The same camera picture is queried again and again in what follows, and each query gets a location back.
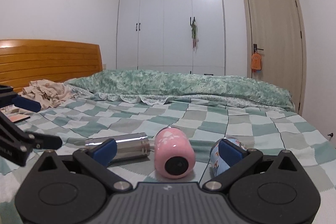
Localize white wardrobe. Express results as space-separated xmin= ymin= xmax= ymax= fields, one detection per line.
xmin=116 ymin=0 xmax=225 ymax=76

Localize blue cartoon cup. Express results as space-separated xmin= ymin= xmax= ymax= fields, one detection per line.
xmin=210 ymin=137 xmax=246 ymax=177

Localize black door handle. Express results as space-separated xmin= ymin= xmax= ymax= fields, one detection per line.
xmin=253 ymin=44 xmax=263 ymax=53

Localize pink cup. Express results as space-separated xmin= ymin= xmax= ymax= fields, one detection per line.
xmin=154 ymin=127 xmax=196 ymax=179

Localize orange hanging pouch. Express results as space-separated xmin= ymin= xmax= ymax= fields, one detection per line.
xmin=251 ymin=52 xmax=262 ymax=72

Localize green floral quilt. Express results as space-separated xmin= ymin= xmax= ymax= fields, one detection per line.
xmin=65 ymin=69 xmax=295 ymax=111

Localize wooden headboard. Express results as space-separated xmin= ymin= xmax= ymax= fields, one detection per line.
xmin=1 ymin=39 xmax=103 ymax=92

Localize green hanging ornament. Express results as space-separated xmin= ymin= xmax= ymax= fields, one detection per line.
xmin=191 ymin=17 xmax=198 ymax=51

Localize beige crumpled clothes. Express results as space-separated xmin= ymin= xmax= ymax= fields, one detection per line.
xmin=19 ymin=79 xmax=72 ymax=110

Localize stainless steel cup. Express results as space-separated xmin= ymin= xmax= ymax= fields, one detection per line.
xmin=84 ymin=132 xmax=150 ymax=166

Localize checkered green bed sheet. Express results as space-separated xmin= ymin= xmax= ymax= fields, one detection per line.
xmin=0 ymin=93 xmax=336 ymax=224

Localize beige wooden door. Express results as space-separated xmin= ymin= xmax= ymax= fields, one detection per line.
xmin=244 ymin=0 xmax=306 ymax=114

